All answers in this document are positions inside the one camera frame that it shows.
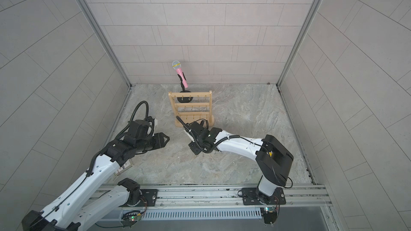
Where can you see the aluminium corner frame post right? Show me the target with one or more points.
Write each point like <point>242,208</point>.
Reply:
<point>304,30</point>

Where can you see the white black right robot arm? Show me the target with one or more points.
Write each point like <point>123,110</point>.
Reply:
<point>273,159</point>

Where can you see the aluminium corner frame post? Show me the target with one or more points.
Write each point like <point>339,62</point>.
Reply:
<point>102,38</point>
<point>304,30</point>

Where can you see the small printed card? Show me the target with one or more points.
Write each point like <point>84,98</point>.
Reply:
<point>127,165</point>

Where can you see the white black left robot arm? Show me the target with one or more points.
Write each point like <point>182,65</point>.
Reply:
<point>71,212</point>

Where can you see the wooden jewelry display stand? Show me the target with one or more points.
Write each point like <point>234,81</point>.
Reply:
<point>193,106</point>

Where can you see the aluminium corner frame post left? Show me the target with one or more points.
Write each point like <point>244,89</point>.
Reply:
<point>102,38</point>

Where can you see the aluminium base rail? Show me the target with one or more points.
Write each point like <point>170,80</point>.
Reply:
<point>207,202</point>

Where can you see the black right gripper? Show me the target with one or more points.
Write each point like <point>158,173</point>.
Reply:
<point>195,149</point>

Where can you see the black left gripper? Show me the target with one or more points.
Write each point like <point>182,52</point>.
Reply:
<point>160,141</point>

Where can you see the pink toy microphone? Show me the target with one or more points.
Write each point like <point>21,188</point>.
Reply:
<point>178,68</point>

